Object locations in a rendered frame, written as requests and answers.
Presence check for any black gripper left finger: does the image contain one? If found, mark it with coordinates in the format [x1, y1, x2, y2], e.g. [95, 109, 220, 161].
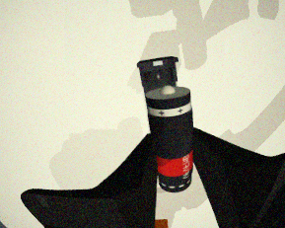
[21, 133, 158, 228]

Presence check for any black cylindrical battery with red band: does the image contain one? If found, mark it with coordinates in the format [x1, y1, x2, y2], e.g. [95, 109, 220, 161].
[145, 85, 193, 193]

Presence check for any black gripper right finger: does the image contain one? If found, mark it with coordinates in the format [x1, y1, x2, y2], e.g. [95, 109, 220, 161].
[191, 126, 285, 228]

